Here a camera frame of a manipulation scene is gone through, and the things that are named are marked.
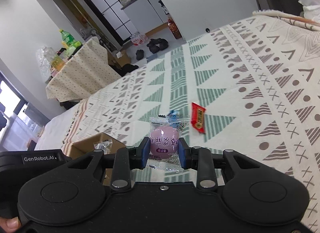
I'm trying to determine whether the purple bun packet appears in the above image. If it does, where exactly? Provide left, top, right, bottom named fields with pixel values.
left=147, top=113, right=189, bottom=173

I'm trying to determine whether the red snack packet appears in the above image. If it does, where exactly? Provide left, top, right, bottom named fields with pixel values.
left=191, top=102, right=206, bottom=134

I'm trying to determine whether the blue snack packet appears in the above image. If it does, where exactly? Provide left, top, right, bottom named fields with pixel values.
left=167, top=110, right=180, bottom=123

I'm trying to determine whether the person's left hand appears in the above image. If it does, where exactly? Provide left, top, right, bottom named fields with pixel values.
left=0, top=217, right=21, bottom=233

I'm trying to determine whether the brown cardboard box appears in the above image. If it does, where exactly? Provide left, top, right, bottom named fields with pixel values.
left=56, top=147, right=131, bottom=195

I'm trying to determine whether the patterned bed blanket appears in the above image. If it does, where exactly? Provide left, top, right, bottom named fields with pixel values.
left=35, top=10, right=320, bottom=233

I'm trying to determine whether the dotted cream tablecloth table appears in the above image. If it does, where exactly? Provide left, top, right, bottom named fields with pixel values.
left=46, top=37, right=121, bottom=102

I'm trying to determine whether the cardboard box on floor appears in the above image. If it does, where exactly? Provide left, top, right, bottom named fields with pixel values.
left=112, top=49, right=131, bottom=67

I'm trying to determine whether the single black slipper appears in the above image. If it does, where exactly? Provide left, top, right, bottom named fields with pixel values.
left=136, top=49, right=144, bottom=61

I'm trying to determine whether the yellow oil bottle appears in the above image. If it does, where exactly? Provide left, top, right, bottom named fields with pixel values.
left=50, top=54, right=65, bottom=71

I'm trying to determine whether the black slippers pile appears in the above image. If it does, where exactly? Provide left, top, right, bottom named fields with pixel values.
left=146, top=38, right=169, bottom=54

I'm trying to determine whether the red white plastic bag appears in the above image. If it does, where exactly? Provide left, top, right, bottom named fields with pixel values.
left=130, top=31, right=148, bottom=46

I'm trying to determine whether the red oil bottle on floor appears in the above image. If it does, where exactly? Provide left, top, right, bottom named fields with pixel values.
left=168, top=18, right=182, bottom=39

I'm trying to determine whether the green soda bottle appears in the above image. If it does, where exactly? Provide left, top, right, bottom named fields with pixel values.
left=60, top=29, right=76, bottom=46

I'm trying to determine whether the white kitchen cabinet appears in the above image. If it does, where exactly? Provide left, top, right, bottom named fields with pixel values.
left=122, top=0, right=168, bottom=34

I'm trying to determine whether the black framed glass door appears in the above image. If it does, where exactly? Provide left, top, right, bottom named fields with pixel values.
left=84, top=0, right=137, bottom=45

